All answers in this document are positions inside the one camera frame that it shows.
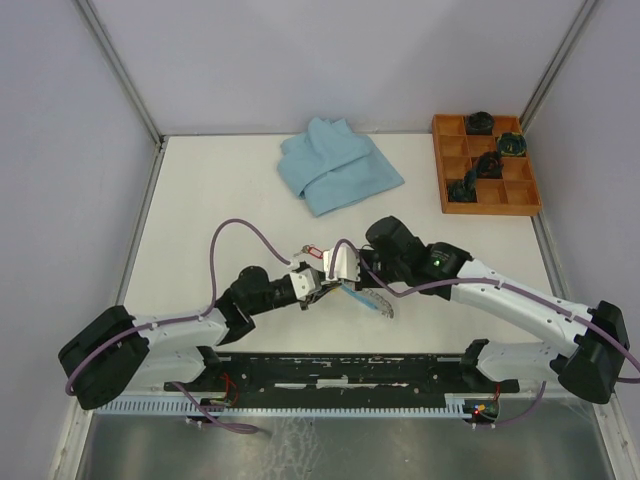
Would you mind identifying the metal key organizer plate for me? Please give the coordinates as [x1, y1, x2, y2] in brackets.
[341, 283, 395, 319]

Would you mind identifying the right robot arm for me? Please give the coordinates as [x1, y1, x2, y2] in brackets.
[351, 216, 631, 404]

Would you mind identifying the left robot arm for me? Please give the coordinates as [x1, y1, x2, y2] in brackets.
[58, 263, 347, 410]

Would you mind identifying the light blue cloth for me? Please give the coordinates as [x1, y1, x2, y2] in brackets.
[277, 117, 405, 217]

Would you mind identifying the wooden compartment tray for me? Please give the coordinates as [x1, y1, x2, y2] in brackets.
[432, 112, 542, 217]

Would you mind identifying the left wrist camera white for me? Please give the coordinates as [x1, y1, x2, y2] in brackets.
[289, 267, 322, 301]

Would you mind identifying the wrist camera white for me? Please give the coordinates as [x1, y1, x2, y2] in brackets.
[289, 267, 322, 301]
[322, 244, 361, 285]

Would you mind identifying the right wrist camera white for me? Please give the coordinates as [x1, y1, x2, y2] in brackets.
[322, 244, 361, 285]

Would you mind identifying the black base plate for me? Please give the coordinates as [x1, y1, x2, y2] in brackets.
[184, 352, 520, 409]

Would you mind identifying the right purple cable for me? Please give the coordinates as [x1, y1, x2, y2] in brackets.
[327, 238, 640, 430]

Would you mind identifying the purple cable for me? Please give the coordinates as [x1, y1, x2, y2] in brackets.
[65, 218, 294, 435]
[327, 238, 640, 430]

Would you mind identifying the dark green coiled cord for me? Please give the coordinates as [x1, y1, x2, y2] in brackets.
[447, 179, 477, 204]

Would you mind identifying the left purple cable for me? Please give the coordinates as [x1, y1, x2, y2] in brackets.
[65, 218, 294, 435]

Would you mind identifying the dark twisted cord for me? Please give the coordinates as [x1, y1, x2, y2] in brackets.
[464, 151, 505, 185]

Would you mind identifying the black coiled cord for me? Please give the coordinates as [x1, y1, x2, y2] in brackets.
[466, 110, 495, 136]

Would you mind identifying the green yellow coiled cord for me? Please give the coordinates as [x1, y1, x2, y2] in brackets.
[496, 130, 529, 157]

